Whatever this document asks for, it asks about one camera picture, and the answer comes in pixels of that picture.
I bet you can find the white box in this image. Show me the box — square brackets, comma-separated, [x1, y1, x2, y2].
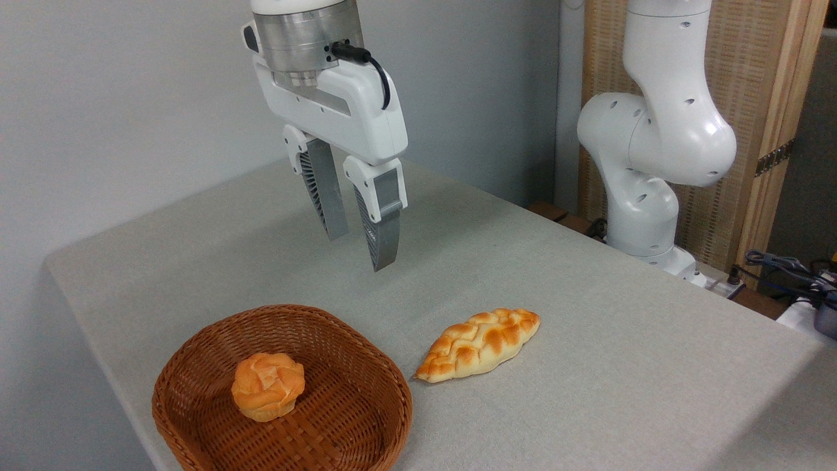
[776, 297, 837, 349]

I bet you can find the grey plastic device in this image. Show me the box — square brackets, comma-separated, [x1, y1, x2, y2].
[813, 291, 837, 340]

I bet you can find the brown wicker basket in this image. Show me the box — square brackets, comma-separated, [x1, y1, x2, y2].
[152, 304, 414, 471]

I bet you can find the blue grey cable bundle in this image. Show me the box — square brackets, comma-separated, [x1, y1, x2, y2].
[744, 249, 837, 294]

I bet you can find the wooden rattan folding screen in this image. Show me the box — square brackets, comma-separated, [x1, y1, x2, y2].
[579, 0, 830, 288]

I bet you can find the grey tablecloth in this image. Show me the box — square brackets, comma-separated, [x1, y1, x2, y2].
[44, 154, 837, 471]

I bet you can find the braided golden bread loaf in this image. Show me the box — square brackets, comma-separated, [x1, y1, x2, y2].
[412, 308, 541, 384]

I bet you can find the black connector plug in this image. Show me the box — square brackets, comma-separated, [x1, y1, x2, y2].
[719, 264, 747, 300]

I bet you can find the metal screen hinge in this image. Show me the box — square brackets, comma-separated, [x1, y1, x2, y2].
[755, 139, 796, 178]

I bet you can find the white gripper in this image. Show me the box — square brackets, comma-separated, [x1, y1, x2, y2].
[253, 56, 409, 273]

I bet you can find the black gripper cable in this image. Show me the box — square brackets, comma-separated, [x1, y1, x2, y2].
[330, 41, 392, 111]

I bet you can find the round orange bread roll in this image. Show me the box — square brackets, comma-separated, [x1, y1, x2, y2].
[231, 353, 306, 423]

